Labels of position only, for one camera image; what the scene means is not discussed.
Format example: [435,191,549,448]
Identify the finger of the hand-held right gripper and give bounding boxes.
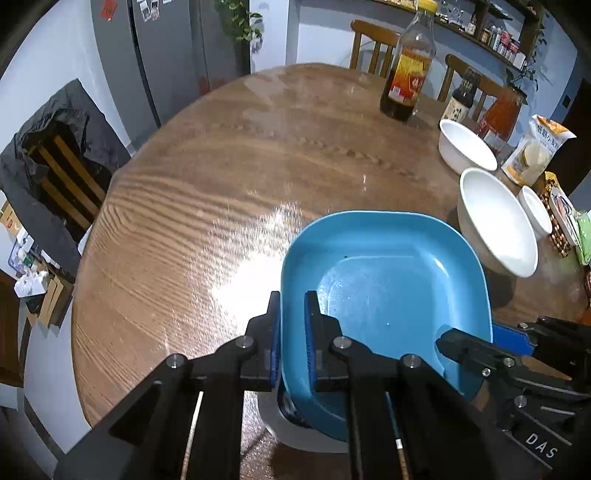
[491,316,591,384]
[435,328,591,405]

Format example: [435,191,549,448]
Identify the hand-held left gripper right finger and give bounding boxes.
[304,291,552,480]

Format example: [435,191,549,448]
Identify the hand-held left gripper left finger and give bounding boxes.
[53,291,282,480]

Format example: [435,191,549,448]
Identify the blue square plate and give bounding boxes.
[279,210,494,443]

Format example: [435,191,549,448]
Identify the large white bowl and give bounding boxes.
[457,167,539,278]

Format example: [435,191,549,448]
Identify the small white bowl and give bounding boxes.
[517,185,554,241]

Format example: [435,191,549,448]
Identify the white plate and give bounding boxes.
[256,391,352,455]

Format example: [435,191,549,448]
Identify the wooden bead trivet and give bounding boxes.
[538,173,578,258]

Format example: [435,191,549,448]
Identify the green packet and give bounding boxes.
[574,210,591,266]

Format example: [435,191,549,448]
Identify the white rectangular tray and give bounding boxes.
[549,185,583,245]

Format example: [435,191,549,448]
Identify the white and yellow flour bag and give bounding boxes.
[501,114,577,187]

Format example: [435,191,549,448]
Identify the orange sauce bottle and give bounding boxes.
[478,87,527,155]

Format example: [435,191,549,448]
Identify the brown cardboard pieces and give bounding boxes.
[36,272,75,329]

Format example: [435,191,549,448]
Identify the small dark sauce bottle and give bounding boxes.
[441,68,481,124]

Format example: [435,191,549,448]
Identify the white plastic bag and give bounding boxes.
[13,270,49,298]

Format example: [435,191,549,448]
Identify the wooden slatted chair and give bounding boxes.
[23,134,107,232]

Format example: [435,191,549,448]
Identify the large yellow-capped soy sauce bottle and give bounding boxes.
[379,0,438,123]

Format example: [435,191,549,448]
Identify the dark grey jacket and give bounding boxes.
[0,78,132,278]

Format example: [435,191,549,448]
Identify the row of small spice jars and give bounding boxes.
[464,14,527,70]

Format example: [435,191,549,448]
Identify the cardboard box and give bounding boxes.
[0,199,21,230]

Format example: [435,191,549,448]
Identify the grey refrigerator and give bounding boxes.
[90,0,252,153]

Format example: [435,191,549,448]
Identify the hanging green vine plant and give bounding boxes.
[217,0,264,44]

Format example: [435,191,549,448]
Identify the group of photo fridge magnets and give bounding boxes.
[135,0,163,22]

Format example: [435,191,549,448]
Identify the dark wooden wall shelf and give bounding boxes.
[383,0,552,72]

